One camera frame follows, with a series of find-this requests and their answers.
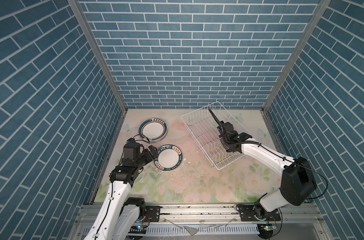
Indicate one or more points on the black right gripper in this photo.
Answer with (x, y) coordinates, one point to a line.
(222, 141)

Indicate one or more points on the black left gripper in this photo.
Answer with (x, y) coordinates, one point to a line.
(149, 157)

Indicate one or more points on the white wire dish rack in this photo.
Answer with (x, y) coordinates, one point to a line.
(202, 125)

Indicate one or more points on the dark green rim plate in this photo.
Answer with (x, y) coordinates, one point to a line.
(153, 130)

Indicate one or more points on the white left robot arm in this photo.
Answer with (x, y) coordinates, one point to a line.
(119, 212)

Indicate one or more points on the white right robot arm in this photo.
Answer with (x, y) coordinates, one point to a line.
(297, 178)

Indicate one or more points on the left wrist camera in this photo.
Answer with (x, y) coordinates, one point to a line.
(131, 153)

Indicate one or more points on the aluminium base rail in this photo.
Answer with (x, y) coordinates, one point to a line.
(210, 213)

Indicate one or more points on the aluminium right corner post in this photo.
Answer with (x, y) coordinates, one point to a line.
(308, 30)

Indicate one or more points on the aluminium corner post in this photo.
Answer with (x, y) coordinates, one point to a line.
(308, 30)
(87, 31)

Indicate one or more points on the aluminium left corner post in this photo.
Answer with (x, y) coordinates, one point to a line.
(87, 31)

